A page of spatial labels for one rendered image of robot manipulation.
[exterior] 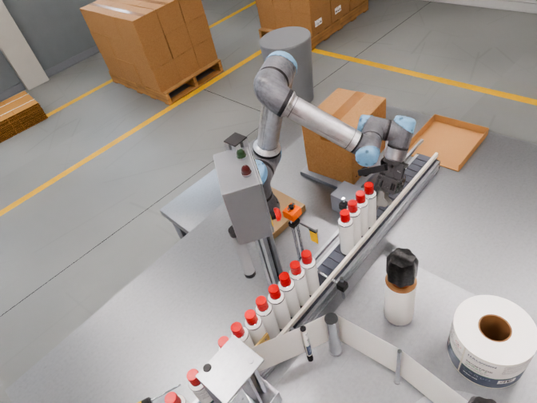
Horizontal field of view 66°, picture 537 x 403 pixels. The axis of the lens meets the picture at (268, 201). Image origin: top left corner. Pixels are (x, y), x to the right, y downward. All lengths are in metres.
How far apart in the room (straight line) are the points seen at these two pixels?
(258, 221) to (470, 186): 1.09
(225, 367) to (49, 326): 2.10
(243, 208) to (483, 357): 0.71
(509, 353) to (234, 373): 0.69
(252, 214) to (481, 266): 0.90
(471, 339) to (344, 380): 0.37
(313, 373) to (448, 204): 0.89
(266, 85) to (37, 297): 2.40
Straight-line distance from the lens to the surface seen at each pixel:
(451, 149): 2.08
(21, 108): 5.40
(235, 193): 0.98
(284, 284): 1.28
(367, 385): 1.32
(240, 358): 1.10
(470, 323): 1.27
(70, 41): 6.57
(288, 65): 1.47
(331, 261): 1.54
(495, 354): 1.24
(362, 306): 1.43
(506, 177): 1.97
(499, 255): 1.68
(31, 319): 3.20
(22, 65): 6.32
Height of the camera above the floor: 2.11
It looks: 43 degrees down
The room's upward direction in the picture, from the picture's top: 14 degrees counter-clockwise
